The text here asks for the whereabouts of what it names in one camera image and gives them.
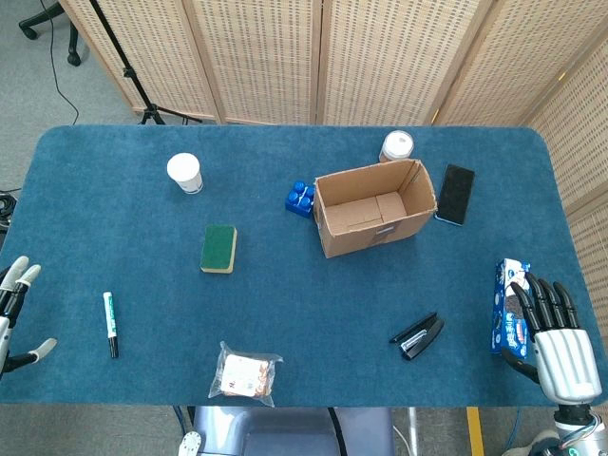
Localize blue table cloth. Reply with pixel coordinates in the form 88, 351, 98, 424
0, 124, 608, 409

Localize green and yellow sponge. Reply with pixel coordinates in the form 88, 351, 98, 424
199, 224, 238, 276

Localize white paper cup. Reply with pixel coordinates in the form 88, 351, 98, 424
166, 152, 204, 196

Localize black floor cable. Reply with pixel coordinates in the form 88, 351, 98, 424
39, 0, 81, 126

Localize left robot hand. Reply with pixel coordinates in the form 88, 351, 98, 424
0, 256, 59, 376

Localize black smartphone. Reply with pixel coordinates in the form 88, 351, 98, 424
434, 163, 476, 227

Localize black cable bundle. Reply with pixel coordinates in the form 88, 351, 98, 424
0, 187, 23, 231

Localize snack in clear plastic bag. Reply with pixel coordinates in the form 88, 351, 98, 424
207, 340, 284, 409

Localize open cardboard box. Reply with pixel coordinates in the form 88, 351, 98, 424
313, 158, 439, 259

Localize blue toy blocks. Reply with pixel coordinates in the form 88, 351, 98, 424
284, 180, 316, 219

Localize white lidded jar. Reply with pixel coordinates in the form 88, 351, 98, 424
378, 130, 415, 163

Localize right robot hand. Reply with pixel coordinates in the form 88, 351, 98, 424
502, 272, 603, 406

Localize grey robot torso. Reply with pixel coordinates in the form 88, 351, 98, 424
176, 406, 398, 456

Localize blue cookie package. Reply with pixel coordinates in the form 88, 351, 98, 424
489, 257, 532, 359

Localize black stapler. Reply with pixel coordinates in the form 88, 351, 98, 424
389, 311, 447, 362

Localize black tripod stand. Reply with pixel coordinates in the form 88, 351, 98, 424
87, 0, 204, 126

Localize black office chair base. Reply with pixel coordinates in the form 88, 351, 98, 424
18, 0, 83, 67

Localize black white marker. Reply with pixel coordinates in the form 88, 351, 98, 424
103, 291, 120, 359

